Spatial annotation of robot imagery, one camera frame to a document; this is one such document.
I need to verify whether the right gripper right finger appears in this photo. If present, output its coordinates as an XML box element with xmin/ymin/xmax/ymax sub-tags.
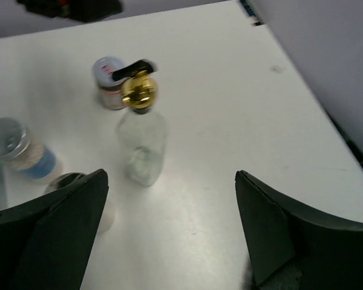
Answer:
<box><xmin>235</xmin><ymin>171</ymin><xmax>363</xmax><ymax>289</ymax></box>

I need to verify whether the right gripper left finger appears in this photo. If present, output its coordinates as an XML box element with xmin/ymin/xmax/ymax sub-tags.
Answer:
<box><xmin>0</xmin><ymin>169</ymin><xmax>109</xmax><ymax>289</ymax></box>

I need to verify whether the white-filled metal-lid jar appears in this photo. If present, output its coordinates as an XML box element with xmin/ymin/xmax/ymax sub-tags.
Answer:
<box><xmin>44</xmin><ymin>172</ymin><xmax>115</xmax><ymax>236</ymax></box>

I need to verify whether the blue label metal-lid jar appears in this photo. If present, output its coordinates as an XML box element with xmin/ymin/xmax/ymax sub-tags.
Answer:
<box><xmin>0</xmin><ymin>117</ymin><xmax>63</xmax><ymax>184</ymax></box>

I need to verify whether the glass oil bottle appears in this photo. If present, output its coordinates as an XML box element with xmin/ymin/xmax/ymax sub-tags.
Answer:
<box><xmin>112</xmin><ymin>59</ymin><xmax>168</xmax><ymax>187</ymax></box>

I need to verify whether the white lid spice jar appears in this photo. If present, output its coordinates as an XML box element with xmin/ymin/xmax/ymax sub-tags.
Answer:
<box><xmin>91</xmin><ymin>56</ymin><xmax>125</xmax><ymax>111</ymax></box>

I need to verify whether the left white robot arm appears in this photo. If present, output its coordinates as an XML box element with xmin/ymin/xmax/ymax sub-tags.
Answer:
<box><xmin>16</xmin><ymin>0</ymin><xmax>123</xmax><ymax>23</ymax></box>

